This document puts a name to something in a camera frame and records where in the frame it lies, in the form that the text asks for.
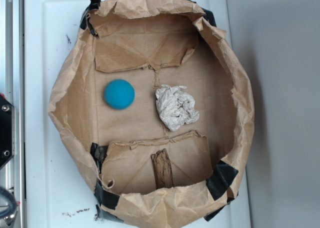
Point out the brown wood chip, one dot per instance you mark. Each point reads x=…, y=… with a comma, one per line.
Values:
x=163, y=173

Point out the crumpled white paper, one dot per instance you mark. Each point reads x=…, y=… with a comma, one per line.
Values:
x=175, y=107

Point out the blue felt ball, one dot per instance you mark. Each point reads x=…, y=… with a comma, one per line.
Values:
x=119, y=94

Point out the brown paper bag tray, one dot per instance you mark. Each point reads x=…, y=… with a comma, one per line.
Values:
x=151, y=43

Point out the white plastic tray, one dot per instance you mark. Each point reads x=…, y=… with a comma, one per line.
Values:
x=57, y=194

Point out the black metal bracket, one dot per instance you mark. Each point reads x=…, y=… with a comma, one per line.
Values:
x=6, y=131

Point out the aluminium frame rail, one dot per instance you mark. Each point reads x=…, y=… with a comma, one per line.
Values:
x=12, y=80

